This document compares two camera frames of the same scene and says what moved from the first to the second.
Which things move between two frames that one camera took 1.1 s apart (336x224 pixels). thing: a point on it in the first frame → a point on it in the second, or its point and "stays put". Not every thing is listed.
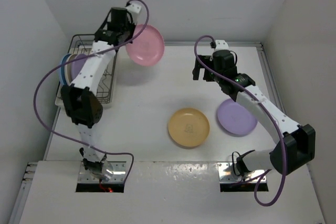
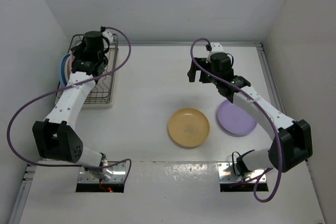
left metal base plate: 117,170 stays put
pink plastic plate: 148,49 → 70,64
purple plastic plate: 234,118 stays put
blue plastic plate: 62,69 stays put
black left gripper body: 127,30 → 103,59
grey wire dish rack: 82,44 stays put
